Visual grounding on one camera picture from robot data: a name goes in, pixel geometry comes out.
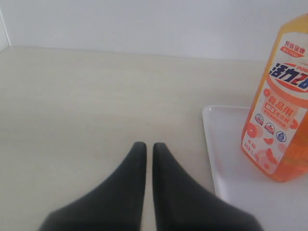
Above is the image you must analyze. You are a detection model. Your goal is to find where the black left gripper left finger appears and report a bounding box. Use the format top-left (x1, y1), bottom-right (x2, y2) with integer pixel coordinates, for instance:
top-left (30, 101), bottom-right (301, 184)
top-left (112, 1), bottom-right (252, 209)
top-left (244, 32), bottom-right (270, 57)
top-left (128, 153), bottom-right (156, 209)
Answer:
top-left (39, 142), bottom-right (147, 231)

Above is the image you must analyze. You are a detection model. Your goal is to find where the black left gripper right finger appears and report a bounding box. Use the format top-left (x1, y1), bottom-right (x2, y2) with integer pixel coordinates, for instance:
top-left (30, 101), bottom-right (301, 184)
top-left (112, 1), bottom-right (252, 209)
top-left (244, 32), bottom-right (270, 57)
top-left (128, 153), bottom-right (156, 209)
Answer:
top-left (153, 143), bottom-right (263, 231)

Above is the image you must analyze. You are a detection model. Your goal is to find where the orange dish soap pump bottle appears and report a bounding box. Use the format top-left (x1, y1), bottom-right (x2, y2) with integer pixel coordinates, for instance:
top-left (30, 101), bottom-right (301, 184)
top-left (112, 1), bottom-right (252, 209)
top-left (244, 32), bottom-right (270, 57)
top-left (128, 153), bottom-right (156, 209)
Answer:
top-left (241, 14), bottom-right (308, 182)

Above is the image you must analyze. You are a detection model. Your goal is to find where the white rectangular plastic tray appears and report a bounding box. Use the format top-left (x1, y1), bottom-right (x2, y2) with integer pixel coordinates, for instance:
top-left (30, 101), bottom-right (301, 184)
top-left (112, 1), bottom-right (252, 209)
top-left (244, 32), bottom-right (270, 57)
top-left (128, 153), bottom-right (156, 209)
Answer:
top-left (202, 105), bottom-right (308, 231)

